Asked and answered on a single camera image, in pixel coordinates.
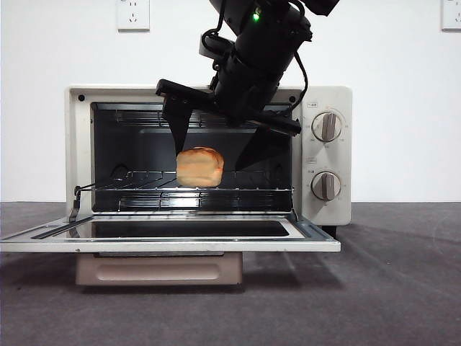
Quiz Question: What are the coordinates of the metal wire oven rack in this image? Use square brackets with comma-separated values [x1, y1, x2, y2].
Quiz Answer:
[94, 171, 292, 190]

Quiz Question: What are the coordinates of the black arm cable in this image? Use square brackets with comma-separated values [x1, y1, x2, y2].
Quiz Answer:
[287, 50, 310, 109]
[200, 14, 226, 48]

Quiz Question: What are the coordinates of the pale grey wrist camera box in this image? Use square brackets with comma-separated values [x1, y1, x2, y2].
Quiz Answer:
[198, 31, 235, 61]

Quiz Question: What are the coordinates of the beige oven knob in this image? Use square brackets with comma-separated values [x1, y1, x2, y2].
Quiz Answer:
[310, 171, 342, 201]
[311, 112, 343, 142]

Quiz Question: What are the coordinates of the oven door with beige handle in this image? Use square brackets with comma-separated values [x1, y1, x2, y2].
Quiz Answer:
[0, 212, 341, 288]

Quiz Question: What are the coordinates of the golden bread loaf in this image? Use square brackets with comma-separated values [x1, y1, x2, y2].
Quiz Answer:
[176, 146, 225, 187]

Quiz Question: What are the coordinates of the white wall socket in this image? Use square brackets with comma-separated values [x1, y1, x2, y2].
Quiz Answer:
[441, 0, 461, 32]
[116, 0, 151, 32]

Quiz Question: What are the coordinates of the white Toshiba toaster oven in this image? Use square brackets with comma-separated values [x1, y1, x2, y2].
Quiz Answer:
[64, 85, 353, 241]

